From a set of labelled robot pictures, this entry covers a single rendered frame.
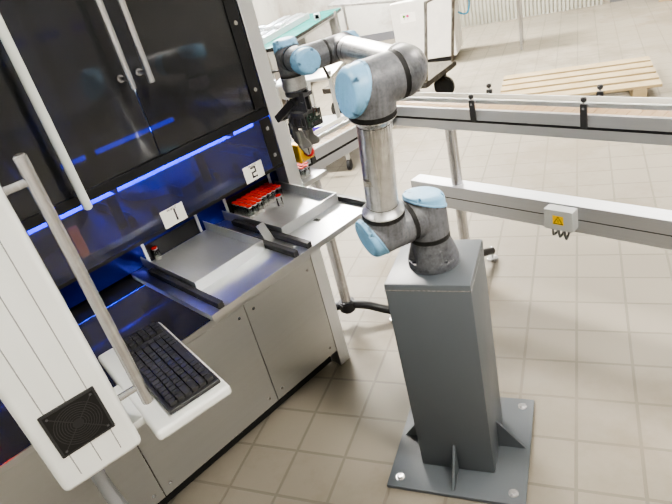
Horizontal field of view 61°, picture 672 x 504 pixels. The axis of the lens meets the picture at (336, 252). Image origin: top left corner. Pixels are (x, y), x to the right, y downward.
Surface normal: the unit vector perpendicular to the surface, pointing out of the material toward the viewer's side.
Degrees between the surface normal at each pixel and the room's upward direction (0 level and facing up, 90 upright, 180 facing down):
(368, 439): 0
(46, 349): 90
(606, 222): 90
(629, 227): 90
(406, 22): 90
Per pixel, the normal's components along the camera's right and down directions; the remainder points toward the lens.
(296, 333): 0.70, 0.21
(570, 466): -0.22, -0.85
